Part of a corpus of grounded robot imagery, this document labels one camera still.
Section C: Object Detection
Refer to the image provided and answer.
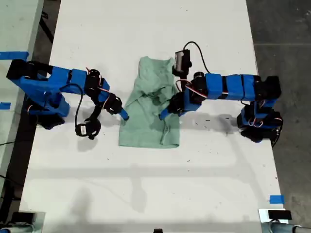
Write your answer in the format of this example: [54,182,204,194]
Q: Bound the pale green T-shirt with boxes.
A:
[118,56,181,148]

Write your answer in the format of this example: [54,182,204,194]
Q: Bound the black camera cable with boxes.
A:
[59,83,86,129]
[183,41,212,74]

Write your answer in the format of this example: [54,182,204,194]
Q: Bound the black base cable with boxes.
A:
[268,126,284,149]

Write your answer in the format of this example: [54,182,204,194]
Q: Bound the black camera box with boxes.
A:
[75,121,102,140]
[172,50,192,76]

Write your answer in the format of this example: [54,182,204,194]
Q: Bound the long blue tape strip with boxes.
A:
[0,51,30,60]

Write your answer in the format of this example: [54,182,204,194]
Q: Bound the black camera stalk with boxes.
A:
[84,104,102,127]
[179,72,192,85]

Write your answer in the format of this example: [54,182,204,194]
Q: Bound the small black box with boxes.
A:
[268,210,292,220]
[11,212,36,223]

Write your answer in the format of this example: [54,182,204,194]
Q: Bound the gray metal plate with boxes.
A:
[31,212,46,233]

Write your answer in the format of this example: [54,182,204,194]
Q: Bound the gray metal pipe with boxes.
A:
[0,222,35,233]
[261,221,311,233]

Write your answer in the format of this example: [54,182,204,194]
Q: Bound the pale side table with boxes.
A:
[0,0,45,175]

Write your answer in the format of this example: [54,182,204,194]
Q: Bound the black metal leg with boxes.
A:
[40,11,54,43]

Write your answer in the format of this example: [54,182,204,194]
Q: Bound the white metal bracket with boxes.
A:
[258,208,292,223]

